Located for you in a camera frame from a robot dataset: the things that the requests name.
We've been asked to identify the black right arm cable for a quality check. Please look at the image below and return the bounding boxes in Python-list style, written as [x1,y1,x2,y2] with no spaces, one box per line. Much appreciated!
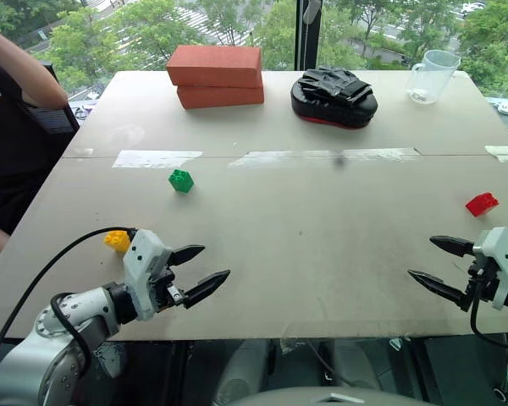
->
[469,290,508,354]

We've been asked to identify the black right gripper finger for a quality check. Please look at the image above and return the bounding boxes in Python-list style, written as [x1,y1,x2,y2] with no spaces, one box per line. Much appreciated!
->
[406,269,475,313]
[429,235,478,259]

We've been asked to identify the clear plastic measuring jug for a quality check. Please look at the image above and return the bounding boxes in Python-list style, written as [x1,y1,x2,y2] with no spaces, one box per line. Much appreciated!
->
[405,49,462,105]

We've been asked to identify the black window frame post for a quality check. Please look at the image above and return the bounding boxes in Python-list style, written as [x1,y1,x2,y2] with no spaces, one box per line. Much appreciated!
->
[295,0,322,72]

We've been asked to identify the short clear tape strip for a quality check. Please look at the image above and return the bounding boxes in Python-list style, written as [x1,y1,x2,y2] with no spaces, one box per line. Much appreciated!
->
[112,150,204,169]

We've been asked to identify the black boxing focus pad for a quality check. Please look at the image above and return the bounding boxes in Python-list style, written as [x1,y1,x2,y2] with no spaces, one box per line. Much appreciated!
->
[290,66,380,130]

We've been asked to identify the long clear tape strip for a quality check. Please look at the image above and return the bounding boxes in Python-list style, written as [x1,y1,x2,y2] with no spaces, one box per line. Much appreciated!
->
[227,147,422,169]

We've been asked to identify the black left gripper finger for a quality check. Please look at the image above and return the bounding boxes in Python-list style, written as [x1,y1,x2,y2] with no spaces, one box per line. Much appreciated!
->
[181,269,231,310]
[169,244,207,268]

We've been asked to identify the window blind pull cord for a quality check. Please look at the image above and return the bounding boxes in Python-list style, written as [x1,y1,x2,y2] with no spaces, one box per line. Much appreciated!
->
[302,0,318,71]

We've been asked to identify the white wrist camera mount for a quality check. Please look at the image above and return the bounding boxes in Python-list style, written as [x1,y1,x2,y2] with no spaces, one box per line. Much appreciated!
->
[122,229,174,321]
[473,226,508,311]

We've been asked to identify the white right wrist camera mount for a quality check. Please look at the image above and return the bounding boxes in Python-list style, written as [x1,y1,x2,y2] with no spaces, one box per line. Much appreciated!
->
[473,226,508,311]

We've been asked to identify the green toy brick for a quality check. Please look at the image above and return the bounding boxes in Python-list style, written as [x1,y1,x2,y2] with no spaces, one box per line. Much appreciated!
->
[168,168,195,195]

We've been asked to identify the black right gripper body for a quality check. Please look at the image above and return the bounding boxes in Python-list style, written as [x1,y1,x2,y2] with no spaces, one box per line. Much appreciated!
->
[465,252,500,303]

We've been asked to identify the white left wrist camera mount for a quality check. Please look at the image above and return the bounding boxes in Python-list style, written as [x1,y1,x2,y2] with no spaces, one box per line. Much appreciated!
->
[122,229,174,321]

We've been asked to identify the short black left arm cable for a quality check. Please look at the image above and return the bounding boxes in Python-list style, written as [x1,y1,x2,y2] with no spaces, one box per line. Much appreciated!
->
[50,292,93,378]

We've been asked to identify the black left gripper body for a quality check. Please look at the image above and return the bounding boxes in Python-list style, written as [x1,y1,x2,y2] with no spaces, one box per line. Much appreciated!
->
[149,252,188,314]

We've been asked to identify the long black left arm cable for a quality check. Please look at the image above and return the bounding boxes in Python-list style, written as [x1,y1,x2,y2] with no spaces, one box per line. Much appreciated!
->
[0,227,139,395]

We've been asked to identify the black chair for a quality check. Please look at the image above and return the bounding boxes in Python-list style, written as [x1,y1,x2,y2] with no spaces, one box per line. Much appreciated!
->
[23,61,81,136]

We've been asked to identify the yellow toy brick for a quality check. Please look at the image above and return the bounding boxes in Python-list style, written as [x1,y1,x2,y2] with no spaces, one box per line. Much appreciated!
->
[103,230,133,255]

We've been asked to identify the red toy brick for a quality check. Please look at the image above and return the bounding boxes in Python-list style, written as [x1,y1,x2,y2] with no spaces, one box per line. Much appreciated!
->
[465,192,500,218]

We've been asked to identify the person in dark shirt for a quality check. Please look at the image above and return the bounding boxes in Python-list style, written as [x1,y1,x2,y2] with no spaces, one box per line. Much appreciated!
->
[0,22,80,281]

